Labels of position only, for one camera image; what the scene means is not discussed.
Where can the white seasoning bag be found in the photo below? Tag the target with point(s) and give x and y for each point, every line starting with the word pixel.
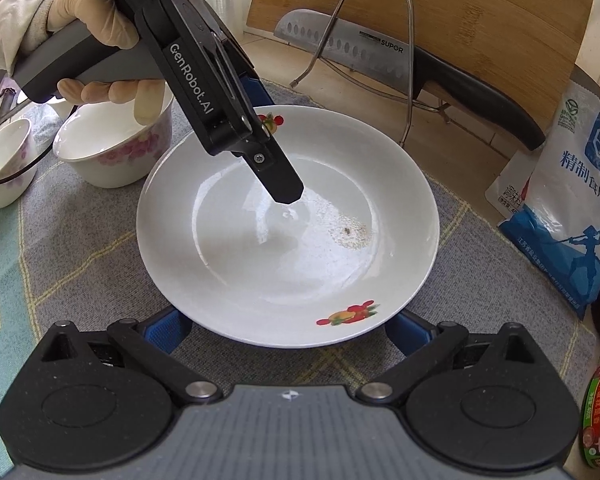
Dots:
pixel 512 190

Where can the person's left forearm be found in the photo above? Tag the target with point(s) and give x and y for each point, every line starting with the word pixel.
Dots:
pixel 10 5

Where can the white ceramic bowl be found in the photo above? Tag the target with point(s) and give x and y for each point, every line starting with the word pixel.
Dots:
pixel 5 145
pixel 115 160

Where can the white fruit-print plate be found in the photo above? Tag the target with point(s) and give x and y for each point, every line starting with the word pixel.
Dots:
pixel 260 270

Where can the blue and white salt bag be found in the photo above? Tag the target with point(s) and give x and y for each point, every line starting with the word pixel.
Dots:
pixel 570 200

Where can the grey checked dish mat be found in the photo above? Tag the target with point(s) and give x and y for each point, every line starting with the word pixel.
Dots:
pixel 80 260

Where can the bamboo cutting board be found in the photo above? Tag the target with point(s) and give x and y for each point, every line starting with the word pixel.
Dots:
pixel 480 25

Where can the person's left hand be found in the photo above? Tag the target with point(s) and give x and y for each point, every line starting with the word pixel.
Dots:
pixel 100 15

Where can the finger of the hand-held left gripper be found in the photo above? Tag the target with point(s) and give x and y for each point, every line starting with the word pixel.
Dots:
pixel 280 175
pixel 257 92

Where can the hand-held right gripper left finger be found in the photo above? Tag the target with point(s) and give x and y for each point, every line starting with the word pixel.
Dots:
pixel 165 332

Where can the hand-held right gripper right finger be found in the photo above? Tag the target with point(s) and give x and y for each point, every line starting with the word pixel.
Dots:
pixel 410 335

